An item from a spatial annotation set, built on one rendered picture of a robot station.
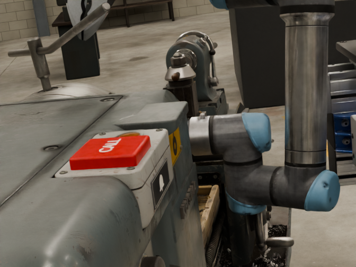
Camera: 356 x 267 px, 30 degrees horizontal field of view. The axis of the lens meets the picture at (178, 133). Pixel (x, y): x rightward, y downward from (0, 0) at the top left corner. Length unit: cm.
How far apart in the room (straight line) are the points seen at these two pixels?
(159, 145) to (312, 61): 60
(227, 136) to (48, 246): 82
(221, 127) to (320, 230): 225
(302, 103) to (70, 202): 73
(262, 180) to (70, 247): 82
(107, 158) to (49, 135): 16
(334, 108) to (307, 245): 179
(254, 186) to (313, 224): 228
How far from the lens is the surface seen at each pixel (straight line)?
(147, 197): 57
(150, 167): 59
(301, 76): 118
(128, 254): 53
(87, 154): 58
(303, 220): 357
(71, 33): 97
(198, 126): 125
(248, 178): 125
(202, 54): 218
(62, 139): 69
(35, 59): 109
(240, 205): 128
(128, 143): 59
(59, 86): 111
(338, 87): 156
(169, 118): 71
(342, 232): 342
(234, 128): 123
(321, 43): 119
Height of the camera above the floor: 143
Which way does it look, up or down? 15 degrees down
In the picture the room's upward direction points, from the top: 7 degrees counter-clockwise
